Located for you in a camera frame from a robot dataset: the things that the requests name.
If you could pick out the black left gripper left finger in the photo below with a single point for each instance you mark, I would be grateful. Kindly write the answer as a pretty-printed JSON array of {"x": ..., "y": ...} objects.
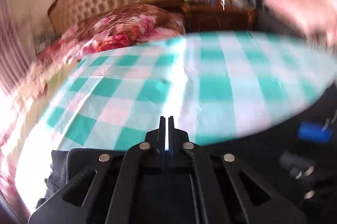
[{"x": 156, "y": 139}]

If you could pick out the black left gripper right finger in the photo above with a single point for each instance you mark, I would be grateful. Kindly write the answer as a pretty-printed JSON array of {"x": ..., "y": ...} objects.
[{"x": 177, "y": 157}]

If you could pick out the black pants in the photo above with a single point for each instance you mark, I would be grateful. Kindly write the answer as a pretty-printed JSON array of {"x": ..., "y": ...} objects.
[{"x": 58, "y": 177}]

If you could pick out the person's right hand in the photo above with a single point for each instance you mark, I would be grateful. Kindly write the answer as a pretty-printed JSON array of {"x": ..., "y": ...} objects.
[{"x": 309, "y": 17}]

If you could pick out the teal checkered bed sheet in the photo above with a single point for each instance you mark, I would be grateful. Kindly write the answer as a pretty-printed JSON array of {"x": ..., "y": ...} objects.
[{"x": 217, "y": 86}]

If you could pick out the red floral quilt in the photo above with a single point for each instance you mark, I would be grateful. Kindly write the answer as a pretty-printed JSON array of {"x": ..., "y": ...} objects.
[{"x": 120, "y": 28}]

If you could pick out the dark wooden nightstand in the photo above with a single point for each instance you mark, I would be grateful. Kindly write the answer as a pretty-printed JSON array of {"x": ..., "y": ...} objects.
[{"x": 207, "y": 17}]

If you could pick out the pink striped curtain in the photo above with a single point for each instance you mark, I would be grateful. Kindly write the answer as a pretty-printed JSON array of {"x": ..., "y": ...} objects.
[{"x": 17, "y": 52}]

